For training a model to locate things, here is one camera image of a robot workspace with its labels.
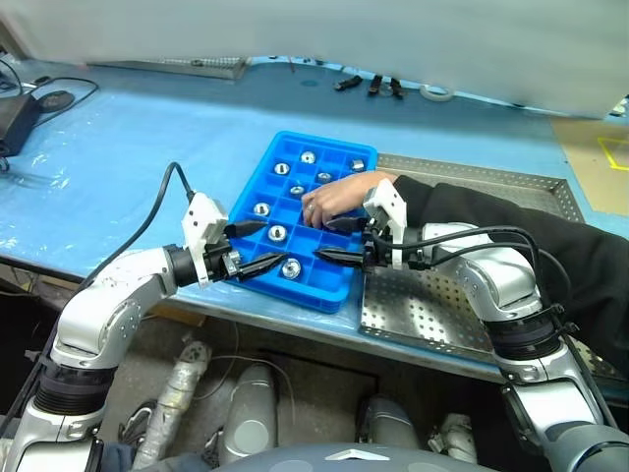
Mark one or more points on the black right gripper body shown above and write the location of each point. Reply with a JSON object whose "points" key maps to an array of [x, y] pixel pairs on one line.
{"points": [[376, 251]]}

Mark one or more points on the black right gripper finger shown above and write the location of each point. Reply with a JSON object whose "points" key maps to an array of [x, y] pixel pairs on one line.
{"points": [[344, 258], [346, 224]]}

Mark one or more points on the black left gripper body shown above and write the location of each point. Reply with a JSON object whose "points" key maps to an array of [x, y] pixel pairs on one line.
{"points": [[223, 260]]}

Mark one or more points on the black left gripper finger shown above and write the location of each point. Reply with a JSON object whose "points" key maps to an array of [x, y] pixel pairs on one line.
{"points": [[245, 229], [260, 266]]}

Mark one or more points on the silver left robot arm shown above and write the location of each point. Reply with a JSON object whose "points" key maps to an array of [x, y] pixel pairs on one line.
{"points": [[108, 295]]}

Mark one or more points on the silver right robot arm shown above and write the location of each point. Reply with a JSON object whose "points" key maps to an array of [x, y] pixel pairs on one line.
{"points": [[506, 280]]}

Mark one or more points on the black sleeved person forearm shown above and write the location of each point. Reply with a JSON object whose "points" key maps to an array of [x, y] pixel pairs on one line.
{"points": [[491, 206]]}

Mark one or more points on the blue compartment tray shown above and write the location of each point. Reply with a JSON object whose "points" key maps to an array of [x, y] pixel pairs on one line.
{"points": [[307, 243]]}

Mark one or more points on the person bare hand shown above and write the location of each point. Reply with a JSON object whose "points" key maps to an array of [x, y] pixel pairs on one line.
{"points": [[334, 196]]}

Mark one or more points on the small black part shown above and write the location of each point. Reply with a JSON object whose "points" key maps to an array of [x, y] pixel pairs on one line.
{"points": [[347, 84], [395, 88], [376, 86]]}

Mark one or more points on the silver wrapped leg cover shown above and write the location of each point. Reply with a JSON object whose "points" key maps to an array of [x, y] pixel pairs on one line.
{"points": [[172, 393], [454, 437]]}

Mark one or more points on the grey rounded robot leg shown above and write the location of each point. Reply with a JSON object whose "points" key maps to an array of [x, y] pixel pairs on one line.
{"points": [[388, 423], [253, 413]]}

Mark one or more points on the white tape roll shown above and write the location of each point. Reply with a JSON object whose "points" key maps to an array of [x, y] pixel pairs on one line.
{"points": [[436, 93]]}

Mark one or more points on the long perforated metal tray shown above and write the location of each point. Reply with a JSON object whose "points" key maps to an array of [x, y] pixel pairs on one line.
{"points": [[216, 69]]}

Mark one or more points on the grey robot torso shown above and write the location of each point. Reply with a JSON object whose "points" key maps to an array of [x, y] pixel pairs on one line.
{"points": [[344, 459]]}

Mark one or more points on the black round disc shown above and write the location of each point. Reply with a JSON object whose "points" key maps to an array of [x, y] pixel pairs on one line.
{"points": [[58, 100]]}

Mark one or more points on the black power brick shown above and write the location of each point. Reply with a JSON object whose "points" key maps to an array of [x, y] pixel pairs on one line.
{"points": [[15, 120]]}

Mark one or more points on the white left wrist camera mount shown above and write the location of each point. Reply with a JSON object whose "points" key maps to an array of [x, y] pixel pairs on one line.
{"points": [[201, 214]]}

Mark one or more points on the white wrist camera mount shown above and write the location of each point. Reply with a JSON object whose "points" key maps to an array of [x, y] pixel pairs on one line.
{"points": [[388, 196], [201, 214]]}

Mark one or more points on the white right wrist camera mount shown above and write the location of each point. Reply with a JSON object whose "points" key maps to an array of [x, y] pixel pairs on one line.
{"points": [[388, 196]]}

